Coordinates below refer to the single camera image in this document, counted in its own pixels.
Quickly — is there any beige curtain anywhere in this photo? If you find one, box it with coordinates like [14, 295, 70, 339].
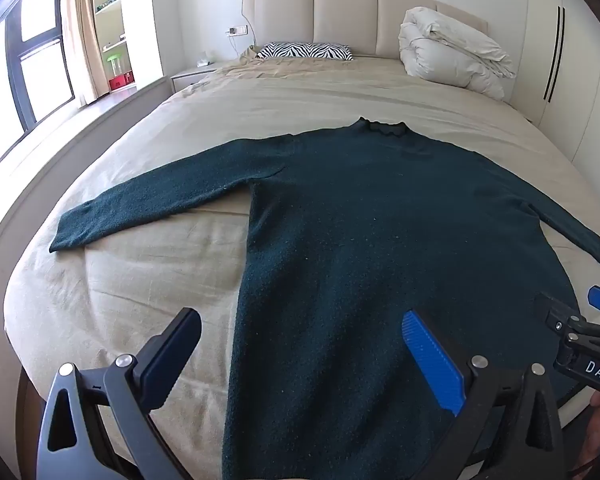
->
[60, 0, 112, 107]

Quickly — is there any beige padded headboard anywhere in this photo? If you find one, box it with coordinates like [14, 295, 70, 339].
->
[241, 0, 490, 61]

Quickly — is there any white nightstand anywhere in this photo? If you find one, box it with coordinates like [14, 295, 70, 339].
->
[170, 60, 231, 94]

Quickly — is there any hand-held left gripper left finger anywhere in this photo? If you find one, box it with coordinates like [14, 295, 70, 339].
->
[36, 307, 203, 480]

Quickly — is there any dark green sweater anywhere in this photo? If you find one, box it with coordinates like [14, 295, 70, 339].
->
[48, 116, 600, 480]

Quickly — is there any white window bench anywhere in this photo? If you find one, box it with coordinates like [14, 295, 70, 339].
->
[0, 77, 174, 261]

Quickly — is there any black framed window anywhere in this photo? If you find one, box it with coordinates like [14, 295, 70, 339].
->
[0, 0, 77, 173]

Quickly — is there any white wardrobe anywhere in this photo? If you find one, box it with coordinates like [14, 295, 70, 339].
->
[510, 0, 600, 201]

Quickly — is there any bed with beige sheet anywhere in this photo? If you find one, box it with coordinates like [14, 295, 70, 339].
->
[2, 52, 600, 480]

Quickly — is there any folded white duvet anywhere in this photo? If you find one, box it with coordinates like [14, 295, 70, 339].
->
[398, 6, 517, 101]

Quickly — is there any black wardrobe handle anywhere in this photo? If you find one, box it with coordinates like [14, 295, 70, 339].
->
[548, 8, 566, 104]
[543, 6, 561, 100]

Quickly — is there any white wall shelf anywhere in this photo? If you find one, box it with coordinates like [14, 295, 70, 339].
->
[91, 0, 137, 97]

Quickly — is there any zebra print pillow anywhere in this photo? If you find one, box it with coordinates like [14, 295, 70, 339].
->
[256, 42, 354, 62]

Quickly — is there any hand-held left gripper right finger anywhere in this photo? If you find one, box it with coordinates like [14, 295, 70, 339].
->
[401, 309, 567, 480]

